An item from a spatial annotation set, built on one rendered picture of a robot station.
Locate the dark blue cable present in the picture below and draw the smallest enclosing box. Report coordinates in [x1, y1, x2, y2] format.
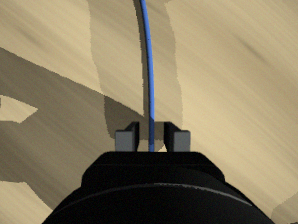
[139, 0, 155, 152]

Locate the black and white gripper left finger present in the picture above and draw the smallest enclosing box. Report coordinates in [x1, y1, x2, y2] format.
[115, 122, 140, 151]

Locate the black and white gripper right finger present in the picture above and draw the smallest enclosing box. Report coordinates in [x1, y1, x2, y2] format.
[164, 122, 191, 152]

